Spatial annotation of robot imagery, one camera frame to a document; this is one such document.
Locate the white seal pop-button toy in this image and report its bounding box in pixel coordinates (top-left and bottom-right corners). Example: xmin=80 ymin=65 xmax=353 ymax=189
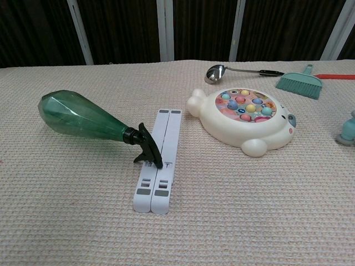
xmin=186 ymin=88 xmax=297 ymax=158

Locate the white folding laptop stand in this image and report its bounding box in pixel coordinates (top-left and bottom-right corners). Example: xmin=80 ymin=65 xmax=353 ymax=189
xmin=132 ymin=108 xmax=183 ymax=214

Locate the green plastic spray bottle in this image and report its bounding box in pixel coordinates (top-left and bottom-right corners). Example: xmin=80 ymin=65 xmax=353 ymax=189
xmin=38 ymin=90 xmax=164 ymax=170

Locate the black pleated curtain backdrop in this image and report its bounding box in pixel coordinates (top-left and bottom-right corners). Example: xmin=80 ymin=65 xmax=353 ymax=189
xmin=0 ymin=0 xmax=355 ymax=69

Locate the beige woven table cloth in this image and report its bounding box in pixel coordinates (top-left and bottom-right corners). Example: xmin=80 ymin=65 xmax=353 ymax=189
xmin=0 ymin=58 xmax=355 ymax=266

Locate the teal hand brush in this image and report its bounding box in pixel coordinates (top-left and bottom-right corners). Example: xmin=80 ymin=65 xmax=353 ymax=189
xmin=275 ymin=64 xmax=324 ymax=100

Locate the red flat strip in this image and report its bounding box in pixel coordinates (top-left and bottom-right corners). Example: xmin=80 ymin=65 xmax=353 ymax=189
xmin=314 ymin=73 xmax=355 ymax=81

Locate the steel ladle black handle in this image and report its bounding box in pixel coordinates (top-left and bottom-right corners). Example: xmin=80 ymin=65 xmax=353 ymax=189
xmin=204 ymin=64 xmax=286 ymax=84

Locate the white metal frame post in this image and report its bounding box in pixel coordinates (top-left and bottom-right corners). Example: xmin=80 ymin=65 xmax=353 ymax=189
xmin=321 ymin=0 xmax=354 ymax=60
xmin=229 ymin=0 xmax=247 ymax=63
xmin=156 ymin=0 xmax=175 ymax=63
xmin=66 ymin=0 xmax=94 ymax=66

